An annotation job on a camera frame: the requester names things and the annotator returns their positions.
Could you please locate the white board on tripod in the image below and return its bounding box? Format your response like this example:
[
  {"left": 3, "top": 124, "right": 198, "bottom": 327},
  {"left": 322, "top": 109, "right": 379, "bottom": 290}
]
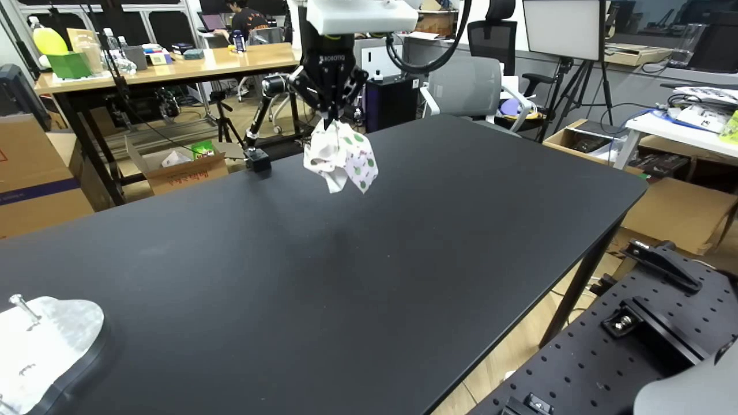
[{"left": 522, "top": 0, "right": 619, "bottom": 145}]

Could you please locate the large closed cardboard box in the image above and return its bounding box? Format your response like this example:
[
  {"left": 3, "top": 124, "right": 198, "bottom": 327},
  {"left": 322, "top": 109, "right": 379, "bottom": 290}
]
[{"left": 0, "top": 114, "right": 99, "bottom": 243}]

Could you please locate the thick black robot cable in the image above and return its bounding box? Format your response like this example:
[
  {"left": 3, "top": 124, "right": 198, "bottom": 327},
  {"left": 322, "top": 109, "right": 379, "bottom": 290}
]
[{"left": 382, "top": 0, "right": 476, "bottom": 78}]

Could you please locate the person in dark shirt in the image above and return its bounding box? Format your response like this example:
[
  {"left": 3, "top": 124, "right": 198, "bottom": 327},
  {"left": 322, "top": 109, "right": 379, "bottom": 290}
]
[{"left": 227, "top": 0, "right": 273, "bottom": 41}]

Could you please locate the grey computer tower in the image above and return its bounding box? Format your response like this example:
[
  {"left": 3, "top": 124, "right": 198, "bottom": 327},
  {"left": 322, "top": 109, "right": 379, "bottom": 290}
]
[{"left": 353, "top": 38, "right": 407, "bottom": 81}]

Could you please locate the pile of plastic bags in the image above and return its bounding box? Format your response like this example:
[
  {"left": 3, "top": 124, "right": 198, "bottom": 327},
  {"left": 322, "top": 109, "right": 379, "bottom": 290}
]
[{"left": 665, "top": 84, "right": 738, "bottom": 139}]

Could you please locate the black perforated breadboard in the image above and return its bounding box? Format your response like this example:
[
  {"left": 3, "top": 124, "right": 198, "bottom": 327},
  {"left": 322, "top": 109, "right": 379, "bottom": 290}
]
[{"left": 469, "top": 261, "right": 738, "bottom": 415}]

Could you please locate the white cloth with green leaves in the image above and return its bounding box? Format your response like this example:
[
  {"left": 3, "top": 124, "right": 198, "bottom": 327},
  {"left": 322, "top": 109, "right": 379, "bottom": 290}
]
[{"left": 302, "top": 117, "right": 382, "bottom": 197}]

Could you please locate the green box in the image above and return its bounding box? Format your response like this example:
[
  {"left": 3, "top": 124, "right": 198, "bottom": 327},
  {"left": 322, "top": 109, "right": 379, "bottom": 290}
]
[{"left": 48, "top": 51, "right": 95, "bottom": 84}]

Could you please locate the yellow round object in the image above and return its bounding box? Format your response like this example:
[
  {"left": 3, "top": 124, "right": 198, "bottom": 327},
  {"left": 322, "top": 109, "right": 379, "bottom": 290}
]
[{"left": 31, "top": 25, "right": 72, "bottom": 59}]

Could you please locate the black computer case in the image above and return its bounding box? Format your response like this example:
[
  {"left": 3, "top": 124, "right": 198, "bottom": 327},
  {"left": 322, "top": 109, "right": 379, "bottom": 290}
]
[{"left": 360, "top": 74, "right": 423, "bottom": 135}]

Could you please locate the flat cardboard sheet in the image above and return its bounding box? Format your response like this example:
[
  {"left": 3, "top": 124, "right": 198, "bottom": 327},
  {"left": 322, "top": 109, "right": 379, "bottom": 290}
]
[{"left": 620, "top": 175, "right": 738, "bottom": 261}]

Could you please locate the wooden tray box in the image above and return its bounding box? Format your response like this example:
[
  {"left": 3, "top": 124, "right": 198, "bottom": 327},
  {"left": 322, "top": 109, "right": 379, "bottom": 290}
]
[{"left": 539, "top": 117, "right": 641, "bottom": 172}]

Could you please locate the black square mounting plate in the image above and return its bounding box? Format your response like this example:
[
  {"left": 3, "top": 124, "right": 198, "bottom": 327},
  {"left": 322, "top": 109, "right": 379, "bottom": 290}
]
[{"left": 600, "top": 303, "right": 654, "bottom": 342}]

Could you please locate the open cardboard box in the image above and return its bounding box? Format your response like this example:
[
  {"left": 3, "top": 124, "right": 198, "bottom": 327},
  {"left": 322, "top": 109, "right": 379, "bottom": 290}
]
[{"left": 140, "top": 142, "right": 234, "bottom": 197}]

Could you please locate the black clamp bracket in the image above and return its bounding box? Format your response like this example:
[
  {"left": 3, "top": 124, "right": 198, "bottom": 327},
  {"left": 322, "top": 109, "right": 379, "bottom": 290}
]
[{"left": 624, "top": 241, "right": 706, "bottom": 298}]

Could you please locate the long wooden desk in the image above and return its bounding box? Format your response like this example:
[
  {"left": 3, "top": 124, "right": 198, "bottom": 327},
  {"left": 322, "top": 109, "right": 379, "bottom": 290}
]
[{"left": 32, "top": 41, "right": 345, "bottom": 210}]

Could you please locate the grey office chair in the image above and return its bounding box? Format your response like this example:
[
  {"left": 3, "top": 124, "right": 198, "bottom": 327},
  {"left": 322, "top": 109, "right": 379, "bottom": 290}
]
[{"left": 400, "top": 38, "right": 535, "bottom": 139}]

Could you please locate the small black tripod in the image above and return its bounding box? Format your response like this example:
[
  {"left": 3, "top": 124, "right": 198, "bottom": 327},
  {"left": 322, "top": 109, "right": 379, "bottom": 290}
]
[{"left": 207, "top": 90, "right": 247, "bottom": 150}]

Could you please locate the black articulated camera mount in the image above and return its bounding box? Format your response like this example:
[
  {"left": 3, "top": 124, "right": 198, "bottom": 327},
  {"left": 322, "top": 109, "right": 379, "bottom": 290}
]
[{"left": 243, "top": 72, "right": 312, "bottom": 175}]

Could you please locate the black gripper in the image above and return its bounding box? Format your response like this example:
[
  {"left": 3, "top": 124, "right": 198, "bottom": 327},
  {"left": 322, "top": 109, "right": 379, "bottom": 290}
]
[{"left": 294, "top": 22, "right": 370, "bottom": 129}]

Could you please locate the white side table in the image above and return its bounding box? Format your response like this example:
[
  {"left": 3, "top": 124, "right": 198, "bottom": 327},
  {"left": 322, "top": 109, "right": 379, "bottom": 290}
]
[{"left": 623, "top": 110, "right": 738, "bottom": 168}]

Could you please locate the black table leg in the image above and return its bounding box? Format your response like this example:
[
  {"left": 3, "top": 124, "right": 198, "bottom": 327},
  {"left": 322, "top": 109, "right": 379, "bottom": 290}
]
[{"left": 537, "top": 221, "right": 624, "bottom": 350}]

